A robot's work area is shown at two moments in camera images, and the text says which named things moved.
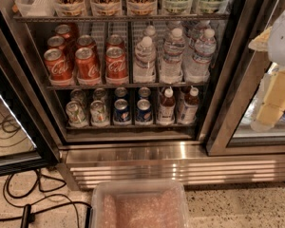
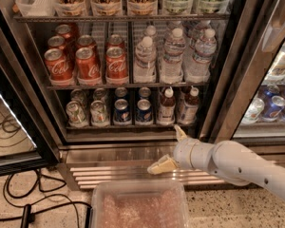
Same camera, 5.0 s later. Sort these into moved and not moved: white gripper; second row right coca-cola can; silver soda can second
Moved: white gripper
Not moved: second row right coca-cola can; silver soda can second
